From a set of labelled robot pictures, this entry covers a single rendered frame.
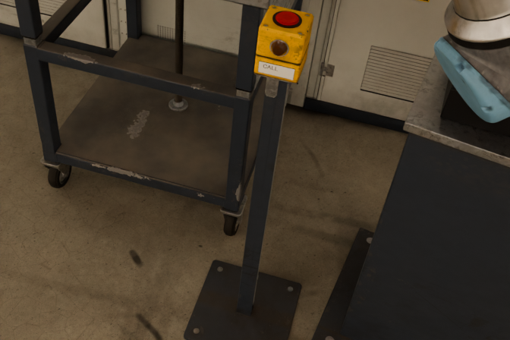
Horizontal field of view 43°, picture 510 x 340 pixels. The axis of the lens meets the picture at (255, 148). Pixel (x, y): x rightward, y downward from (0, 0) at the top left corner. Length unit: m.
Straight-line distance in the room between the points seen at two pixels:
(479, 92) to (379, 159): 1.31
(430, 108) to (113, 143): 1.00
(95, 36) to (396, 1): 1.08
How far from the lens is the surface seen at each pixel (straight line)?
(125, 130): 1.97
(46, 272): 1.87
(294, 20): 1.12
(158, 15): 2.32
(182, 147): 1.91
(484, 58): 0.94
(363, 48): 2.15
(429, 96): 1.28
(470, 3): 0.91
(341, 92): 2.26
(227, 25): 2.24
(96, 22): 2.43
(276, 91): 1.19
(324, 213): 2.02
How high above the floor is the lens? 1.50
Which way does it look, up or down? 44 degrees down
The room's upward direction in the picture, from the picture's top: 7 degrees clockwise
